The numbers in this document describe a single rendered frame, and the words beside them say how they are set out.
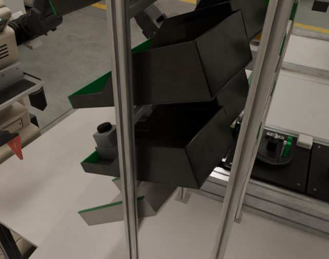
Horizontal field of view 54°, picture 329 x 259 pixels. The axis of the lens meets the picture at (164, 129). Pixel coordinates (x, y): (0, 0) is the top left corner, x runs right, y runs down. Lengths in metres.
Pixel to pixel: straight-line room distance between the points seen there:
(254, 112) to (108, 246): 0.68
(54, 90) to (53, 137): 1.95
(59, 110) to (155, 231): 2.12
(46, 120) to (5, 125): 1.48
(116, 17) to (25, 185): 0.86
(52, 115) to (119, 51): 2.53
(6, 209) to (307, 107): 1.25
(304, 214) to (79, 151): 0.77
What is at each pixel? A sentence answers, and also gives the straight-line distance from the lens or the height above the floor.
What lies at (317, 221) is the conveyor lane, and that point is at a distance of 1.04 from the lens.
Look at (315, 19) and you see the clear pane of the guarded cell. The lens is 2.29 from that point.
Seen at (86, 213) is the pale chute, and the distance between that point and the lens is 0.81.
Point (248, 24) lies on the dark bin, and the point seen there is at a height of 1.49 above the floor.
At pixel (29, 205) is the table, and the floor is 0.86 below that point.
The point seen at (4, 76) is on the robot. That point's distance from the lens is 1.30.
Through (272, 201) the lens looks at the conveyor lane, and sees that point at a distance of 1.01.
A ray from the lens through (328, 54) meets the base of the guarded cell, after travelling 2.13.
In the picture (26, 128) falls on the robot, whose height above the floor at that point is 0.80.
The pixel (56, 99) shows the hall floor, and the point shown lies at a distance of 3.10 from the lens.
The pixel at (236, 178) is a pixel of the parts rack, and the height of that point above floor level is 1.36.
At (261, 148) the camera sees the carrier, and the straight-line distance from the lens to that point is 1.08.
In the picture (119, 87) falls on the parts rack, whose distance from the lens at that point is 0.43.
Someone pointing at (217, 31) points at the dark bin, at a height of 1.53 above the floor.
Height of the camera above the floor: 1.68
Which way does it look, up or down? 39 degrees down
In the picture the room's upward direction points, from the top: 2 degrees clockwise
